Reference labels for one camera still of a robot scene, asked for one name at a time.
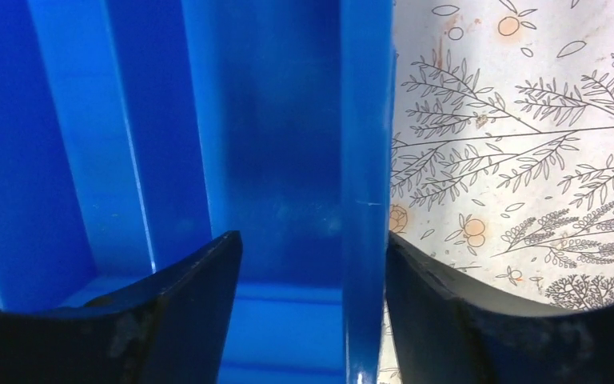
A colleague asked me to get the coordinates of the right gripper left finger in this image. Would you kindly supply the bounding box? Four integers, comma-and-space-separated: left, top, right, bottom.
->
0, 230, 243, 383

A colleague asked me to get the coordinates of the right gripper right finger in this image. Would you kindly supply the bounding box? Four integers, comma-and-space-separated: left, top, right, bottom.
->
385, 234, 614, 383

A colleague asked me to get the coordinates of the blue plastic divided bin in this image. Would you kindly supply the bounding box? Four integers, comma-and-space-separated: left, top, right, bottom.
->
0, 1, 396, 383

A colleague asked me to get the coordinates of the floral patterned table mat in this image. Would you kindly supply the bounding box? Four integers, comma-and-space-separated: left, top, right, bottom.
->
378, 1, 614, 383

